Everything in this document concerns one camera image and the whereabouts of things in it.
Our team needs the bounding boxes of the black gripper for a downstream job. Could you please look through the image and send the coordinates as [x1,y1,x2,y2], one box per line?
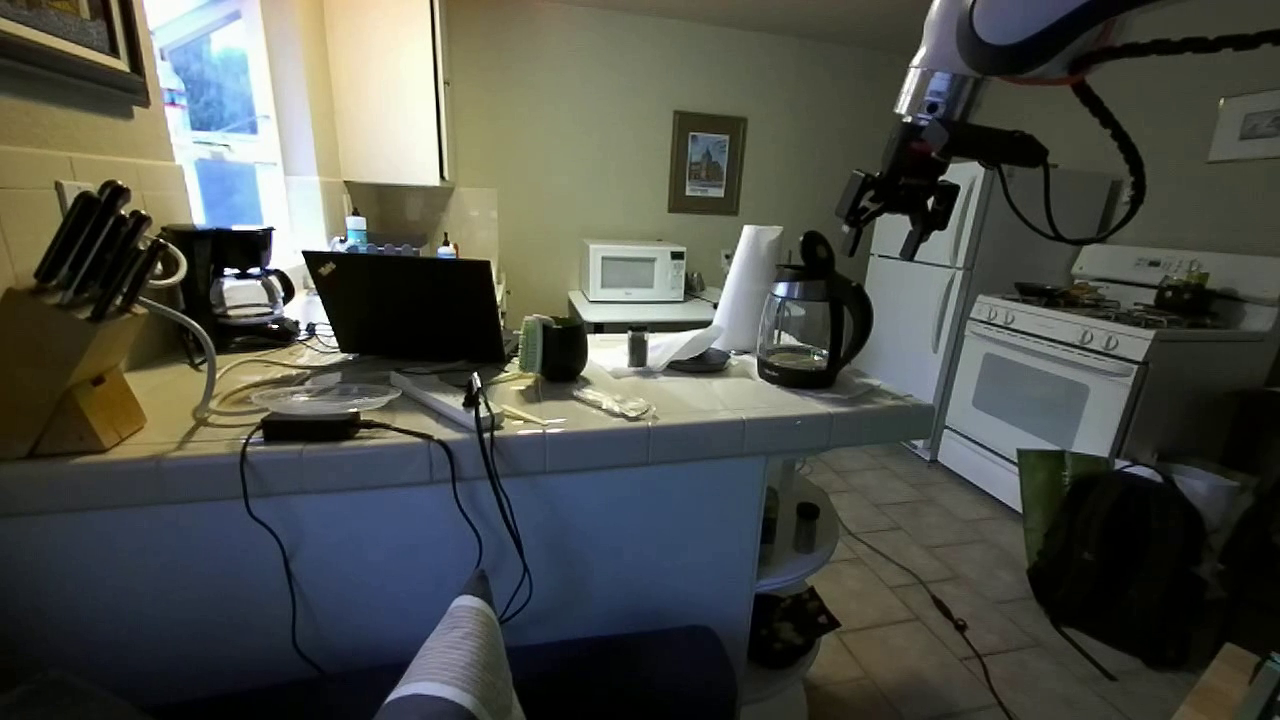
[837,116,964,262]

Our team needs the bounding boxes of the black glass electric kettle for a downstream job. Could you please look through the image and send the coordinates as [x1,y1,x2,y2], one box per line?
[752,226,880,397]

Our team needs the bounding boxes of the white paper towel roll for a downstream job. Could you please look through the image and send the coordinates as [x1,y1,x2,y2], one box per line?
[710,218,788,358]

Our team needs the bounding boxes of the white gas stove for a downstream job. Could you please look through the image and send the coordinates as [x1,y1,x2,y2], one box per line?
[932,238,1280,514]

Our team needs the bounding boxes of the white microwave oven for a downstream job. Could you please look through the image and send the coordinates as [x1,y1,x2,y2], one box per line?
[583,238,692,308]

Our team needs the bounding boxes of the small white side table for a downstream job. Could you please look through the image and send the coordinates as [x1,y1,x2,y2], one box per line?
[563,287,722,335]

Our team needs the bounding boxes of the green bag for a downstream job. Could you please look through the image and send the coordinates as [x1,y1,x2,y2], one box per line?
[1011,445,1111,566]

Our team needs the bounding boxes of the dark cooking pot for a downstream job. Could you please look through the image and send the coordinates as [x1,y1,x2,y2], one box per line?
[1145,262,1251,332]

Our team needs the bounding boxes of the small dark bottle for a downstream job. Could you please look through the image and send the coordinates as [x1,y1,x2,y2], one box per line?
[794,494,825,556]

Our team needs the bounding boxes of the white remote control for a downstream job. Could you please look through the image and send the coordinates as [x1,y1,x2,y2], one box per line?
[568,380,660,425]

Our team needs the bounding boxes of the round white shelf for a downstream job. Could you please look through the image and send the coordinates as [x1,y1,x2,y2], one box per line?
[752,461,844,601]

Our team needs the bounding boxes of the dark mug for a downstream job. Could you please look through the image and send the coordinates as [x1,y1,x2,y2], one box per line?
[538,313,593,389]

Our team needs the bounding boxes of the green container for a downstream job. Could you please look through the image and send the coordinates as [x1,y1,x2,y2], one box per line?
[512,313,549,380]

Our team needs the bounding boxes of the black backpack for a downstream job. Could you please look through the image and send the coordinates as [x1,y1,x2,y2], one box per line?
[1024,456,1216,671]

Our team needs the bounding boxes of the dark shoes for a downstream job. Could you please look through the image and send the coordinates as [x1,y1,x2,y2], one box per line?
[744,584,844,671]

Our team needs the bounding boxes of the black laptop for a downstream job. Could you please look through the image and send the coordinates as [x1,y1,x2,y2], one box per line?
[300,245,522,371]

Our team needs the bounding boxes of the dark blue couch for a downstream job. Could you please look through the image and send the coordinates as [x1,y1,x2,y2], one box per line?
[131,624,744,720]

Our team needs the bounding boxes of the wooden board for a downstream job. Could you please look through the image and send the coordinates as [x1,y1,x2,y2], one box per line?
[1168,639,1280,720]

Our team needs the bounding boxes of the black power adapter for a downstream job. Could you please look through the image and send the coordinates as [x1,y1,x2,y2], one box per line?
[256,407,370,448]

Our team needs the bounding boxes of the white cloth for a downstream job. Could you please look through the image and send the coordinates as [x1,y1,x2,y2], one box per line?
[373,588,527,720]

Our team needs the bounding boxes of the black coffee maker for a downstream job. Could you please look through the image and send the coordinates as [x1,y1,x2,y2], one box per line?
[159,218,305,355]

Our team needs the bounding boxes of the wooden knife block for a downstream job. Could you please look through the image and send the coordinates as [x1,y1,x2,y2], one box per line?
[0,283,151,464]

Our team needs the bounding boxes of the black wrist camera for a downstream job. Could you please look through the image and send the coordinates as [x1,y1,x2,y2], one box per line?
[949,119,1053,170]

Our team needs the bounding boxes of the dark framed wall picture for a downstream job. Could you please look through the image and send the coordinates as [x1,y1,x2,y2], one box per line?
[666,109,752,218]

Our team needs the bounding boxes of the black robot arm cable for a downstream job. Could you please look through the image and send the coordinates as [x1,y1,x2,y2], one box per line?
[997,25,1280,252]

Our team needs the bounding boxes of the white framed wall picture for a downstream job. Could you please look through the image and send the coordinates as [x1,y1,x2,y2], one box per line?
[1203,82,1280,169]

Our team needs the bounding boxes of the thin black floor cable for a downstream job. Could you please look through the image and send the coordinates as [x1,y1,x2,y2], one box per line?
[837,520,1021,720]

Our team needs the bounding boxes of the black laptop cable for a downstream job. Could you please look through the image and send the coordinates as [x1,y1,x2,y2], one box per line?
[460,368,541,627]

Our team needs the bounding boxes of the white wall cabinet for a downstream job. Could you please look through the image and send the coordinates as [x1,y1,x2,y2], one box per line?
[316,0,454,189]

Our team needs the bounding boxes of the black adapter power cable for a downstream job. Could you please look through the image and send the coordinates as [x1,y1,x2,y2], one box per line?
[236,416,494,676]

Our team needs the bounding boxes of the white cable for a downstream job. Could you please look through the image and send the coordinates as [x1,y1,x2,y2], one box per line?
[131,237,316,429]

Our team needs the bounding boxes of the black handled knife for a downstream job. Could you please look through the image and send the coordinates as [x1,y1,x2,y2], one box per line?
[92,231,173,324]
[50,176,136,301]
[72,207,148,313]
[29,189,99,290]

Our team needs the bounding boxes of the large dark picture frame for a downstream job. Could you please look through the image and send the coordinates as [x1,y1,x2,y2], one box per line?
[0,0,151,111]

